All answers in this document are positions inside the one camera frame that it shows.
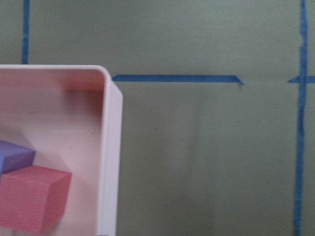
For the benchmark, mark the red foam cube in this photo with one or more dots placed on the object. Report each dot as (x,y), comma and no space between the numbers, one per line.
(32,199)

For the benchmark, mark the purple foam cube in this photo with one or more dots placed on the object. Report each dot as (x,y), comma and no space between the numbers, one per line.
(14,157)

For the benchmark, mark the pink plastic bin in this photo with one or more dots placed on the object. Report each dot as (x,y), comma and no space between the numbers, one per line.
(71,115)

